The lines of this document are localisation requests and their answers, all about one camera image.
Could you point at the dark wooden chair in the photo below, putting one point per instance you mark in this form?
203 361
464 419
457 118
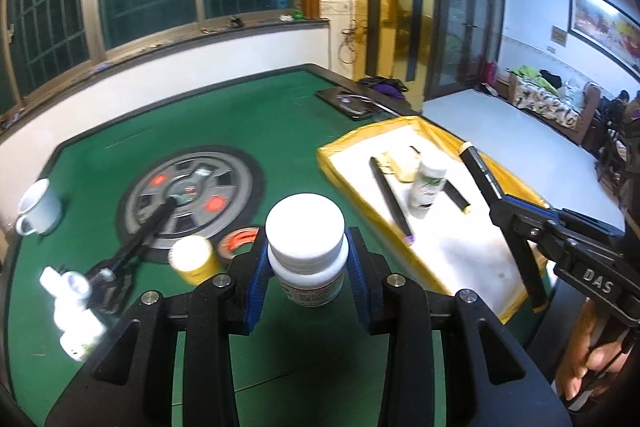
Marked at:
607 157

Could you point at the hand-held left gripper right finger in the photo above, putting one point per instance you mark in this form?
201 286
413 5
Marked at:
361 292

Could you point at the purple cloth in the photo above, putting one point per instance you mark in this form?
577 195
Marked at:
387 87

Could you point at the dark flat slab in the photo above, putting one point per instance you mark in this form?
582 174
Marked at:
332 99

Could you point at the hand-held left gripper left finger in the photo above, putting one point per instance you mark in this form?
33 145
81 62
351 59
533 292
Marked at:
256 287

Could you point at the grey wheel-shaped table console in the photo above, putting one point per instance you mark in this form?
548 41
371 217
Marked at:
225 177

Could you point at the yellow jar with cream lid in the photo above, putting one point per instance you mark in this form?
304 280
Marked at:
192 262

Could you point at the pink bag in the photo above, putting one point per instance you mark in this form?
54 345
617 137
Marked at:
489 72

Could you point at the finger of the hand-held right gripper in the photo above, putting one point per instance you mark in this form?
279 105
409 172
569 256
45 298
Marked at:
510 218
530 203

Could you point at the framed wall painting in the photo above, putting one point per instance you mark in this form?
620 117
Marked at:
605 24

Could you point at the person's right hand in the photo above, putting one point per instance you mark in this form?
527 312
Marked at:
575 367

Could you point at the white mug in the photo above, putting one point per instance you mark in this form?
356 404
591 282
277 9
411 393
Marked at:
42 207

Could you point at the dark glass door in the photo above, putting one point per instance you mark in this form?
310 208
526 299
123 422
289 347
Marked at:
460 17

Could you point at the green cloth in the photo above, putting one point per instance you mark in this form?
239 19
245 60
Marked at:
530 72

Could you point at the small yellow wall plaque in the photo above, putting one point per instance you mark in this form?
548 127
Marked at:
559 36

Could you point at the yellow tray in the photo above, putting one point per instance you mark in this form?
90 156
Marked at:
450 267

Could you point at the white bottle with green label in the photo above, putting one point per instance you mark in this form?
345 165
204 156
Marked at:
427 187

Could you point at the black marker with cream caps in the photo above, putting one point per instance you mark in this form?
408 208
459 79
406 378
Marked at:
477 167

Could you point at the plain black marker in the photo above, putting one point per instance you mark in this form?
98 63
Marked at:
457 196

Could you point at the white square bottle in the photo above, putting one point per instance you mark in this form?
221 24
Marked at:
80 332

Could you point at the floral sofa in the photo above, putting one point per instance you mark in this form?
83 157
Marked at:
545 104

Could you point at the white bottle with wide cap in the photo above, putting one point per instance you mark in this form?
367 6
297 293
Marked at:
305 232

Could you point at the black marker with purple caps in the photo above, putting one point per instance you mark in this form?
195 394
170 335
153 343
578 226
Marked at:
390 202

